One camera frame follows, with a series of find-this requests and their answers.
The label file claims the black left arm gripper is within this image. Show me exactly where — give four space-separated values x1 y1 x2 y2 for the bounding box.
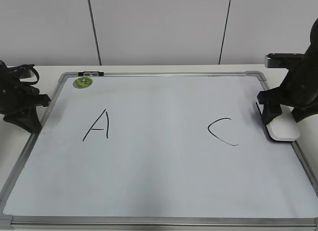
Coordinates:
0 61 51 133

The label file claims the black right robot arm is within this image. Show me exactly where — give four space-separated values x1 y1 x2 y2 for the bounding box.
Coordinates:
257 21 318 125

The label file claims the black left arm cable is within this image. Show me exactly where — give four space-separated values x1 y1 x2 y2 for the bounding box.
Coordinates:
4 64 41 87

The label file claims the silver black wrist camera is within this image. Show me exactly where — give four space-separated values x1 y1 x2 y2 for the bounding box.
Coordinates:
265 53 303 69

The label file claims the green round magnet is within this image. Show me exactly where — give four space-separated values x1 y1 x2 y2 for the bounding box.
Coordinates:
73 77 93 89

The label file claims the aluminium framed whiteboard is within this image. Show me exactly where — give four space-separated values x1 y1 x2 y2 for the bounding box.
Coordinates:
0 71 318 231

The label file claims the white whiteboard eraser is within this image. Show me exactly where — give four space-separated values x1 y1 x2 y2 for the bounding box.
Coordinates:
255 101 301 143

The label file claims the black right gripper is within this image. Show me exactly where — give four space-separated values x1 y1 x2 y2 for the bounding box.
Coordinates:
257 62 318 125

